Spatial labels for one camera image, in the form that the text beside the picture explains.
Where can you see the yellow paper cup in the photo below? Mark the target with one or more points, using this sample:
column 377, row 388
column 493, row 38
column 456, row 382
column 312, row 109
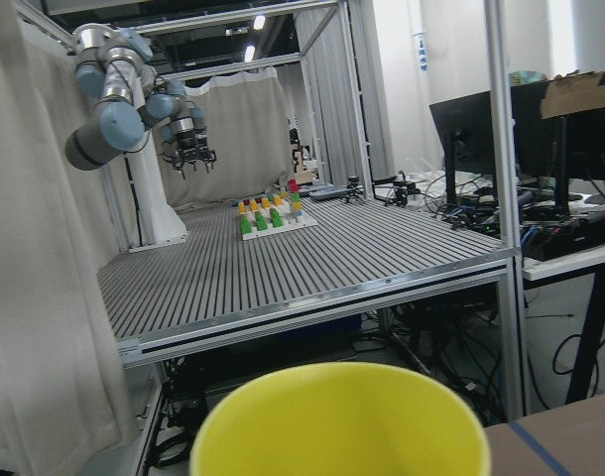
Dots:
column 341, row 418

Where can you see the white tray of coloured blocks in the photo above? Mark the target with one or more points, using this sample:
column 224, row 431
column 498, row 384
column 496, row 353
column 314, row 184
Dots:
column 270, row 214

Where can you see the aluminium slatted table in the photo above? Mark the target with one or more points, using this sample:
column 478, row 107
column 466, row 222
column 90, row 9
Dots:
column 216, row 289

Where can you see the black desk monitor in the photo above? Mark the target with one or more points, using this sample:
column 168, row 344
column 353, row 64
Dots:
column 559, row 125

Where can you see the white curtain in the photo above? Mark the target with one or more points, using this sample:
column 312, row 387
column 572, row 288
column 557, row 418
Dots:
column 63, row 395

